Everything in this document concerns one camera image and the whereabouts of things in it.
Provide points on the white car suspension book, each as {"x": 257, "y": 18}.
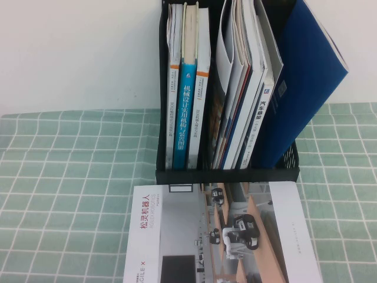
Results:
{"x": 262, "y": 123}

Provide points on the blue spine book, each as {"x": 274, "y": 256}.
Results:
{"x": 184, "y": 118}

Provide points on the black plastic book holder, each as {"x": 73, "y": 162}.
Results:
{"x": 224, "y": 177}

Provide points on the large dark blue book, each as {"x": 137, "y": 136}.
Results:
{"x": 303, "y": 73}

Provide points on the white robot photo brochure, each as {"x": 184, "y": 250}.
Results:
{"x": 176, "y": 236}

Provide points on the white curled cover magazine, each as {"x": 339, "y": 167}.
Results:
{"x": 225, "y": 50}

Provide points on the stack of leaning magazines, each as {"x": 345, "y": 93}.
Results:
{"x": 256, "y": 53}

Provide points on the red edged magazine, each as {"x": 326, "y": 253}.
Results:
{"x": 243, "y": 44}

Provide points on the green checked tablecloth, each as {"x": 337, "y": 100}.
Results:
{"x": 59, "y": 177}

